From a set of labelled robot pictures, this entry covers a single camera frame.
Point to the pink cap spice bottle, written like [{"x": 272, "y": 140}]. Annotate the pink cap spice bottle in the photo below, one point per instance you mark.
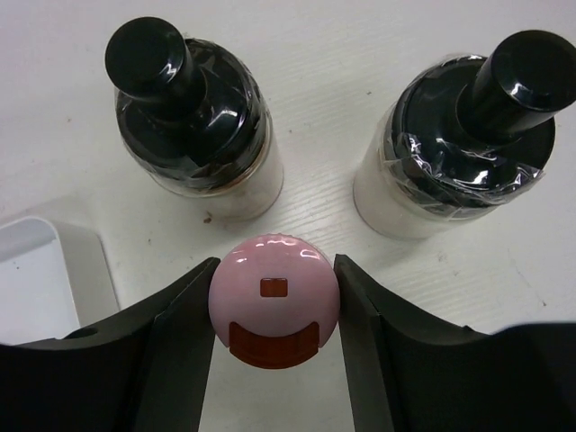
[{"x": 274, "y": 301}]

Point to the black top white grinder bottle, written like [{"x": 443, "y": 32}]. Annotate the black top white grinder bottle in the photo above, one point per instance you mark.
[{"x": 466, "y": 136}]

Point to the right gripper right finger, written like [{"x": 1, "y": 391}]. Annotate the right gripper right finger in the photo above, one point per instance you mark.
[{"x": 408, "y": 370}]

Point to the white divided organizer tray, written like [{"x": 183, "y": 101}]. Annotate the white divided organizer tray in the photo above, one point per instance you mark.
[{"x": 54, "y": 280}]

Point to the black top brown grinder bottle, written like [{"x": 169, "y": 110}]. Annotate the black top brown grinder bottle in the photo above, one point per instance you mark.
[{"x": 193, "y": 117}]

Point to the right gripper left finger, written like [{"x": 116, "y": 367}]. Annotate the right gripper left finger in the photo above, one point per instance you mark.
[{"x": 145, "y": 368}]

